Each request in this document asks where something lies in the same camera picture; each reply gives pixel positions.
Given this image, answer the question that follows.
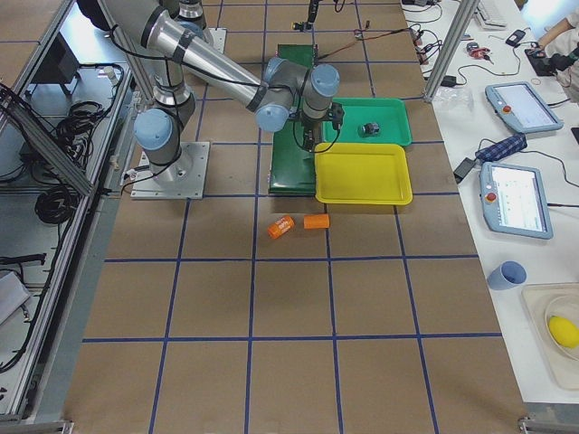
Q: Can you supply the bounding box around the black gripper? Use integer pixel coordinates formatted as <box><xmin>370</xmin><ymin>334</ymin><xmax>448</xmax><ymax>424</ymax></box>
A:
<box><xmin>300</xmin><ymin>115</ymin><xmax>327</xmax><ymax>152</ymax></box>

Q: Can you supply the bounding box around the blue plastic cup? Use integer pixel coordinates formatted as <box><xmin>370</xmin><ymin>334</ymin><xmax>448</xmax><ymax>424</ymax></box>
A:
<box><xmin>487</xmin><ymin>260</ymin><xmax>527</xmax><ymax>290</ymax></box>

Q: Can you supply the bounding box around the teach pendant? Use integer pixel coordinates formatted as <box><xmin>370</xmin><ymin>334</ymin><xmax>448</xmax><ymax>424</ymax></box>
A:
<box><xmin>479</xmin><ymin>162</ymin><xmax>554</xmax><ymax>240</ymax></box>
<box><xmin>485</xmin><ymin>81</ymin><xmax>564</xmax><ymax>134</ymax></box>

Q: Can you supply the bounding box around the aluminium frame post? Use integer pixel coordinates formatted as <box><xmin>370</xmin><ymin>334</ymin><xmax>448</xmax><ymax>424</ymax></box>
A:
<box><xmin>423</xmin><ymin>0</ymin><xmax>479</xmax><ymax>102</ymax></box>

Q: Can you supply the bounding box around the yellow plastic tray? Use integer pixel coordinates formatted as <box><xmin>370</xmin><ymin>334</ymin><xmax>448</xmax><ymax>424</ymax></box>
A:
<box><xmin>315</xmin><ymin>143</ymin><xmax>413</xmax><ymax>205</ymax></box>

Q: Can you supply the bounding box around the green plastic tray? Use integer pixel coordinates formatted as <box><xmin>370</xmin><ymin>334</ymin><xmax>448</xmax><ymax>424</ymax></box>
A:
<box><xmin>334</xmin><ymin>98</ymin><xmax>413</xmax><ymax>146</ymax></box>

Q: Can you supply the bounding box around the yellow lemon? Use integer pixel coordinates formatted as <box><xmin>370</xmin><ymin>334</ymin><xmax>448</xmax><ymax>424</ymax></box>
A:
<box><xmin>547</xmin><ymin>316</ymin><xmax>578</xmax><ymax>348</ymax></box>

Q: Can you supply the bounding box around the orange 4680 battery cylinder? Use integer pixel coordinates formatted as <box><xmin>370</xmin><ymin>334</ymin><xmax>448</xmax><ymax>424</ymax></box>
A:
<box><xmin>267</xmin><ymin>215</ymin><xmax>295</xmax><ymax>240</ymax></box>

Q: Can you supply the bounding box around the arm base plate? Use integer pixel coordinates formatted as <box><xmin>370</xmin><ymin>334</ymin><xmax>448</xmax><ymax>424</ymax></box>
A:
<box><xmin>130</xmin><ymin>142</ymin><xmax>210</xmax><ymax>200</ymax></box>
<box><xmin>196</xmin><ymin>28</ymin><xmax>227</xmax><ymax>65</ymax></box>

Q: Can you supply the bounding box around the green conveyor belt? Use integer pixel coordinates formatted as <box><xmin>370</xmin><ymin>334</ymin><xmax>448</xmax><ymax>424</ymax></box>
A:
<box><xmin>267</xmin><ymin>43</ymin><xmax>318</xmax><ymax>196</ymax></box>

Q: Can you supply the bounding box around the red black wire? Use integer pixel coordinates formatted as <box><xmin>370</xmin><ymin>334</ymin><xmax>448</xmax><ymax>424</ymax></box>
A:
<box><xmin>316</xmin><ymin>20</ymin><xmax>415</xmax><ymax>62</ymax></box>

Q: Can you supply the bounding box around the upper teach pendant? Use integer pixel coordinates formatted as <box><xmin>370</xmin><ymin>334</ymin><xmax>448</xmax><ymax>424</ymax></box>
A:
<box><xmin>485</xmin><ymin>81</ymin><xmax>564</xmax><ymax>134</ymax></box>

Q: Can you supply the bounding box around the plain orange cylinder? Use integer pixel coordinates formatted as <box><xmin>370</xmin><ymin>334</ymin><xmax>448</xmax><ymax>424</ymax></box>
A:
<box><xmin>303</xmin><ymin>213</ymin><xmax>330</xmax><ymax>230</ymax></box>

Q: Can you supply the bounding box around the green push button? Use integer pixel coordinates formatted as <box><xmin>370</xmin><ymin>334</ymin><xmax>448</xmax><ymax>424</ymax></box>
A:
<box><xmin>359</xmin><ymin>122</ymin><xmax>381</xmax><ymax>137</ymax></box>

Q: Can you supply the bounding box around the black power brick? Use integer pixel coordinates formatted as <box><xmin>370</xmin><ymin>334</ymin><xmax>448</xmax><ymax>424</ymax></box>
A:
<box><xmin>453</xmin><ymin>157</ymin><xmax>477</xmax><ymax>184</ymax></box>

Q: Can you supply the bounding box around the lower teach pendant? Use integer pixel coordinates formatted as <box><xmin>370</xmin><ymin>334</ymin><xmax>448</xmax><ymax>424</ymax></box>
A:
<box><xmin>479</xmin><ymin>162</ymin><xmax>554</xmax><ymax>240</ymax></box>

